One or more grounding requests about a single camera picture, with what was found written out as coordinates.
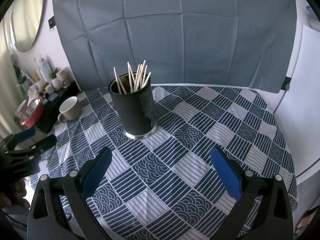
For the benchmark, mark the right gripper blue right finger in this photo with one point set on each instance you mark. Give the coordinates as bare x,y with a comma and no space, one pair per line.
229,172

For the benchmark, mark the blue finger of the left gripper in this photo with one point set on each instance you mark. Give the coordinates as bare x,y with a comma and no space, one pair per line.
25,135
45,144

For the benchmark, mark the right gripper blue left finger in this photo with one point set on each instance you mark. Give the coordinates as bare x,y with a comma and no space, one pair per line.
92,172

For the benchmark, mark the person's left hand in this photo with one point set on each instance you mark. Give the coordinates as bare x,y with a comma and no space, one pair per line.
14,194

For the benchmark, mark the red bowl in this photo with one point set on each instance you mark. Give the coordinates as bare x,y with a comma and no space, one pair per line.
32,113

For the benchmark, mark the beige ceramic mug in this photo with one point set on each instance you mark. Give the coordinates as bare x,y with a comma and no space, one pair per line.
70,110

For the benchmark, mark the small potted plant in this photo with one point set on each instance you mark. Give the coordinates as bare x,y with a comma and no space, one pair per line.
55,80

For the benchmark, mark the blue patterned tablecloth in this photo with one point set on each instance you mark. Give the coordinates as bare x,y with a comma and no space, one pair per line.
164,186

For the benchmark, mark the white spray bottle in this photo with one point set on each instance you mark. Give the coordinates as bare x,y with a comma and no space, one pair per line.
46,70

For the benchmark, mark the dark cylindrical utensil holder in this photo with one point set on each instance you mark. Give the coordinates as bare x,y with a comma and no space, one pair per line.
136,110

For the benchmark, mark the grey fabric backdrop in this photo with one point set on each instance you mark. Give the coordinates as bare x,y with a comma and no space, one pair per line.
242,43

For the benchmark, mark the oval wall mirror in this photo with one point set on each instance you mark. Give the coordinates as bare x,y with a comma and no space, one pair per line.
26,18

